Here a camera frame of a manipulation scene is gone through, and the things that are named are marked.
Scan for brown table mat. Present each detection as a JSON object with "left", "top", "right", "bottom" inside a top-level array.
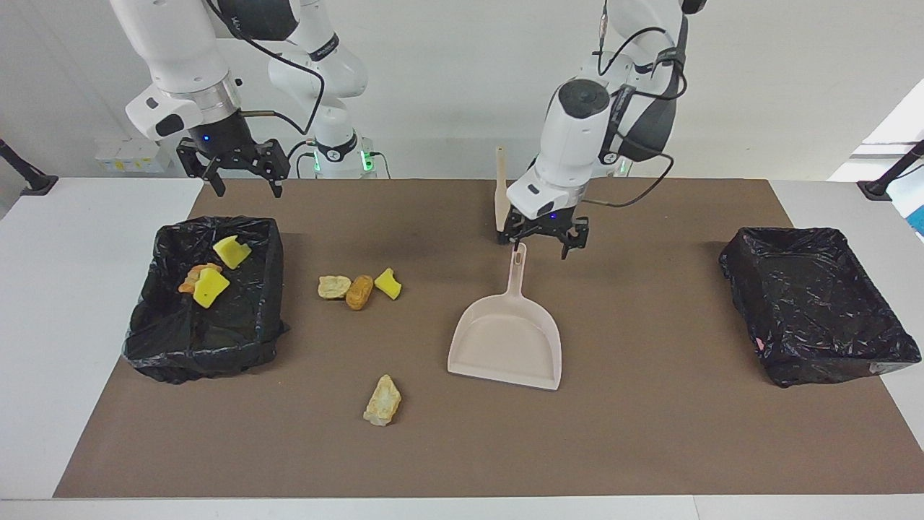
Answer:
[{"left": 53, "top": 178, "right": 924, "bottom": 499}]

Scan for yellow sponge piece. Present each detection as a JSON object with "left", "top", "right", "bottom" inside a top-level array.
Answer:
[
  {"left": 193, "top": 267, "right": 231, "bottom": 309},
  {"left": 373, "top": 267, "right": 403, "bottom": 300},
  {"left": 212, "top": 235, "right": 253, "bottom": 270}
]

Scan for black-bagged bin with pink spot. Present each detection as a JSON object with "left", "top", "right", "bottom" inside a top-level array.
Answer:
[{"left": 719, "top": 226, "right": 923, "bottom": 389}]

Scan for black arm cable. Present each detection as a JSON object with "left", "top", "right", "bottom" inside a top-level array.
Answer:
[
  {"left": 588, "top": 0, "right": 688, "bottom": 209},
  {"left": 206, "top": 0, "right": 326, "bottom": 156}
]

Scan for orange toasted croissant piece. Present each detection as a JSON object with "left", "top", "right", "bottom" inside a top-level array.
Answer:
[{"left": 178, "top": 264, "right": 225, "bottom": 295}]

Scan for pale crusty bread chunk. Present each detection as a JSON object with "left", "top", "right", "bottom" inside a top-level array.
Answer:
[{"left": 362, "top": 373, "right": 403, "bottom": 428}]

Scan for brown bread roll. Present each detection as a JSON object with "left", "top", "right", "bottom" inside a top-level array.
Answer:
[{"left": 345, "top": 274, "right": 375, "bottom": 311}]

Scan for beige plastic dustpan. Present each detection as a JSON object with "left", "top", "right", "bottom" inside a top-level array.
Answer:
[{"left": 447, "top": 243, "right": 562, "bottom": 391}]

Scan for bin lined with black bag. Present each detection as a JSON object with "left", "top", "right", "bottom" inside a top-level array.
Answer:
[{"left": 121, "top": 215, "right": 291, "bottom": 385}]

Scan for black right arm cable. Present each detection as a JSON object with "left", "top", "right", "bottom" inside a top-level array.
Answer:
[{"left": 206, "top": 0, "right": 326, "bottom": 156}]

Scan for white power boxes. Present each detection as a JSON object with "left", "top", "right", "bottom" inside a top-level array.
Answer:
[{"left": 94, "top": 137, "right": 170, "bottom": 174}]

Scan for black base cable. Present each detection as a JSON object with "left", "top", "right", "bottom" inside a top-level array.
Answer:
[{"left": 282, "top": 139, "right": 320, "bottom": 179}]

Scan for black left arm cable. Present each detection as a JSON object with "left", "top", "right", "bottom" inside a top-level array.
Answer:
[{"left": 588, "top": 0, "right": 688, "bottom": 209}]

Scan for beige brush with black bristles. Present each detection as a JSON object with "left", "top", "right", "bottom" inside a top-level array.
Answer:
[{"left": 494, "top": 146, "right": 512, "bottom": 233}]

